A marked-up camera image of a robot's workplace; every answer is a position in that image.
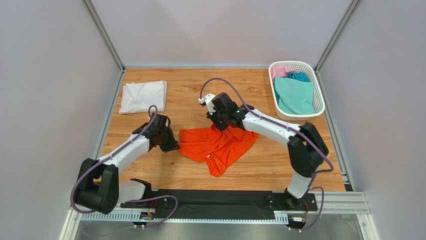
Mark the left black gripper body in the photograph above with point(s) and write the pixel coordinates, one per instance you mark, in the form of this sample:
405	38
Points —
164	134

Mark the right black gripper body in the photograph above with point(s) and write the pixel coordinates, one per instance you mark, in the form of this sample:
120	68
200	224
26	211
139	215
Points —
219	121

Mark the orange t-shirt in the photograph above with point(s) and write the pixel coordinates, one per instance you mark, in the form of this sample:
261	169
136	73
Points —
218	149

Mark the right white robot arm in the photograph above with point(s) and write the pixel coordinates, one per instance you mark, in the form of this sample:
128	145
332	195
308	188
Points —
306	149

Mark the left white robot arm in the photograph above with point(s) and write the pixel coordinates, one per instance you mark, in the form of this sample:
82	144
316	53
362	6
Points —
98	188

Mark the folded white t-shirt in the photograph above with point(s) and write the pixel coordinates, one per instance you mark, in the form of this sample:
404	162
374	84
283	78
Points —
138	97

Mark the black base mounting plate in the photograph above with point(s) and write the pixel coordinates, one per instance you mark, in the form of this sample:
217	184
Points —
221	204

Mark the pink t-shirt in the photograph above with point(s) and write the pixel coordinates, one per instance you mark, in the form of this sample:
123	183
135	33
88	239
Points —
279	71

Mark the teal t-shirt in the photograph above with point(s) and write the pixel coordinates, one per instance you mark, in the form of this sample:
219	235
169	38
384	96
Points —
293	96

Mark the white plastic laundry basket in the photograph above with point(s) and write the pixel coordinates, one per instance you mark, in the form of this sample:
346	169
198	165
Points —
318	99

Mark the blue t-shirt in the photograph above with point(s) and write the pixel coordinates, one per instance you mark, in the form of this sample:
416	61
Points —
299	76

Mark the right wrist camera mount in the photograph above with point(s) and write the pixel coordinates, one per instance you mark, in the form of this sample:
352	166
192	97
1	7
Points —
207	101

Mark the aluminium frame rail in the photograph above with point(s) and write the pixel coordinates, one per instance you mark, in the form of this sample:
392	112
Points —
341	215

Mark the right aluminium corner post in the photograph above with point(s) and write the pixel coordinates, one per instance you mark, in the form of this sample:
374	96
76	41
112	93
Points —
343	23

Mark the aluminium corner post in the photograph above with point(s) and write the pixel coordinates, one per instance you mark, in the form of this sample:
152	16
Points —
343	23
92	12

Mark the left aluminium corner post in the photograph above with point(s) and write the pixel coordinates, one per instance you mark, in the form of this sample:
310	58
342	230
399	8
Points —
92	12

